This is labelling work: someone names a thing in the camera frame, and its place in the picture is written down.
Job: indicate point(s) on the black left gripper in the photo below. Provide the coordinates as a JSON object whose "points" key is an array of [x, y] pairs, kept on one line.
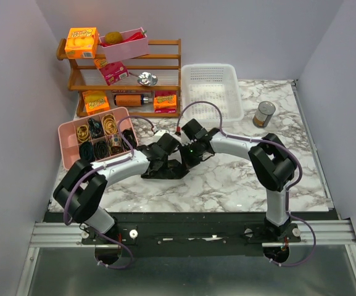
{"points": [[165, 163]]}

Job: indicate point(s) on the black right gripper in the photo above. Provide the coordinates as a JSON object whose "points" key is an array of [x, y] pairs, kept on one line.
{"points": [[188, 162]]}

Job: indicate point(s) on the dark green nature-print tie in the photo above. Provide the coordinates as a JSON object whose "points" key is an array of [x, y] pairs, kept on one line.
{"points": [[165, 169]]}

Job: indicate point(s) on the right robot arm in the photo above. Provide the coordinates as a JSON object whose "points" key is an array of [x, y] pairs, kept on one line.
{"points": [[276, 168]]}

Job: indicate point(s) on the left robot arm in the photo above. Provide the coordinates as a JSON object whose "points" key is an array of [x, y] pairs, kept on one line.
{"points": [[81, 190]]}

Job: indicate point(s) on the rolled colourful pop-art tie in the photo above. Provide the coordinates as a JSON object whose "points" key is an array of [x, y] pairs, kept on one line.
{"points": [[115, 144]]}

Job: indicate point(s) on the pink divided organizer box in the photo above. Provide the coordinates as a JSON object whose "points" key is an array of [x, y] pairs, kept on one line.
{"points": [[69, 145]]}

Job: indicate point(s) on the orange Scrub Mommy box bottom right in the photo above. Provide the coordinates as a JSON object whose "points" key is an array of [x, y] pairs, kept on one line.
{"points": [[165, 102]]}

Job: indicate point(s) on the rolled black patterned tie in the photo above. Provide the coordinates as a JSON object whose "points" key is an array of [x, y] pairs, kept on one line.
{"points": [[101, 150]]}

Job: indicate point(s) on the rolled gold tie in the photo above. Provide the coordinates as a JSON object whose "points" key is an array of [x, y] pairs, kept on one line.
{"points": [[109, 124]]}

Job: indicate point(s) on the wooden shelf rack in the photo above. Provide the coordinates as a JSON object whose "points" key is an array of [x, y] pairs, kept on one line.
{"points": [[164, 62]]}

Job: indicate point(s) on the rolled dark blue tie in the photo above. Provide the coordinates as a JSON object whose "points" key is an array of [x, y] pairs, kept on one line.
{"points": [[95, 128]]}

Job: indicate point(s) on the orange cylindrical bottle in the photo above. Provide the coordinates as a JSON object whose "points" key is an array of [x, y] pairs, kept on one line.
{"points": [[131, 100]]}

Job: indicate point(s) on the white plastic basket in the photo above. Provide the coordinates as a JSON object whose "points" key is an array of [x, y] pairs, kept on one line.
{"points": [[215, 89]]}

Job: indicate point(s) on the rolled blue striped tie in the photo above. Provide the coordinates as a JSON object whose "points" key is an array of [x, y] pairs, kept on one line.
{"points": [[86, 151]]}

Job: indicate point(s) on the silver metal scoop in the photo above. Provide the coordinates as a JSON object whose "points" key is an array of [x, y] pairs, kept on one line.
{"points": [[145, 79]]}

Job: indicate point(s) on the rolled yellow tie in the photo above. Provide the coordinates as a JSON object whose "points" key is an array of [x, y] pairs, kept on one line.
{"points": [[83, 134]]}

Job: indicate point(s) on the metal tin can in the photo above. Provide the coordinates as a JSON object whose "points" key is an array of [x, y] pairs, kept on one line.
{"points": [[263, 114]]}

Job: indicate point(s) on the orange Scrub Daddy box bottom left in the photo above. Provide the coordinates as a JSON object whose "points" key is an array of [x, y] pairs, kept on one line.
{"points": [[95, 102]]}

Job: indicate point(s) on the orange scrub daddy box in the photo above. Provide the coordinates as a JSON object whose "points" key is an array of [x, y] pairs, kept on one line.
{"points": [[95, 102], [81, 43]]}

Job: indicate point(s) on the pink sponge box middle shelf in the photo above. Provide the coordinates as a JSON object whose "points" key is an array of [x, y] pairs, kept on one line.
{"points": [[112, 72]]}

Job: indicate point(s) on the pink rectangular tray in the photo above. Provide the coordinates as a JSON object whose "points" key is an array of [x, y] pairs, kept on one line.
{"points": [[126, 50]]}

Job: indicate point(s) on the red chili pepper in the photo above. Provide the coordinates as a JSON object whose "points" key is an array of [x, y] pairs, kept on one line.
{"points": [[134, 37]]}

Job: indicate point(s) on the brown round sponge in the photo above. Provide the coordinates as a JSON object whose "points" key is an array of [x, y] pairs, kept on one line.
{"points": [[113, 38]]}

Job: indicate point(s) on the orange Scrub Daddy box top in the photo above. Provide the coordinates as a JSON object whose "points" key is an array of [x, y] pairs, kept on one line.
{"points": [[81, 43]]}

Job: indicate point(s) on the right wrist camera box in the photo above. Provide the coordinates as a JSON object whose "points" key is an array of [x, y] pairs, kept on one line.
{"points": [[185, 140]]}

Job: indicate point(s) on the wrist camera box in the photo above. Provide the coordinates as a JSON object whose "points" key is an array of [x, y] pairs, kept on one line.
{"points": [[161, 132], [185, 140]]}

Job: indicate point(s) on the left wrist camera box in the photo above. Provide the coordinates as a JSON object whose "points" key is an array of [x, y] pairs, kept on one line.
{"points": [[161, 132]]}

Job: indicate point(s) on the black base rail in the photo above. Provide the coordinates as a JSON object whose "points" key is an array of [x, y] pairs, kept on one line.
{"points": [[219, 234]]}

